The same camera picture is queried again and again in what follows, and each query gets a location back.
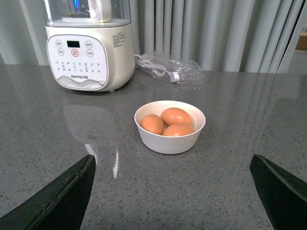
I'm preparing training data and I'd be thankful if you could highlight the brown egg bowl front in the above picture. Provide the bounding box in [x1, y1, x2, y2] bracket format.
[162, 123, 195, 137]

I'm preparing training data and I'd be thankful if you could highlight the clear plastic bag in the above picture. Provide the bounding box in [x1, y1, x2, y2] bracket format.
[134, 52, 206, 86]

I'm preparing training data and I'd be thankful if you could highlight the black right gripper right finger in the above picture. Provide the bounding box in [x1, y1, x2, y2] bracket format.
[249, 154, 307, 230]

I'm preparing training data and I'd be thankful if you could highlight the brown egg bowl back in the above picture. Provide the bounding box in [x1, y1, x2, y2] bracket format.
[160, 107, 192, 126]

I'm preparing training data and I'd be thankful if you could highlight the white power cable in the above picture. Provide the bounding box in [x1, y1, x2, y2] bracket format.
[134, 54, 180, 83]

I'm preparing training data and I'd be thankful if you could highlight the white Joyoung soymilk maker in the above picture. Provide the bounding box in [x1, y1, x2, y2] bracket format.
[45, 0, 135, 92]

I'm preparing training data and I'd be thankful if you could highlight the white bowl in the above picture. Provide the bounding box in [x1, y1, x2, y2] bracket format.
[134, 100, 206, 155]

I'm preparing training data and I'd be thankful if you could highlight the brown egg bowl left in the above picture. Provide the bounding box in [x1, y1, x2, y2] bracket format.
[140, 114, 165, 135]

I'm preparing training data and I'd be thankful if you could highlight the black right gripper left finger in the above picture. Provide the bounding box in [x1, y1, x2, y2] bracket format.
[0, 155, 96, 230]

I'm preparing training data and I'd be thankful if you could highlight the brown egg bowl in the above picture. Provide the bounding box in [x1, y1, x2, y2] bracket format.
[162, 123, 195, 137]
[140, 114, 165, 135]
[160, 107, 192, 126]

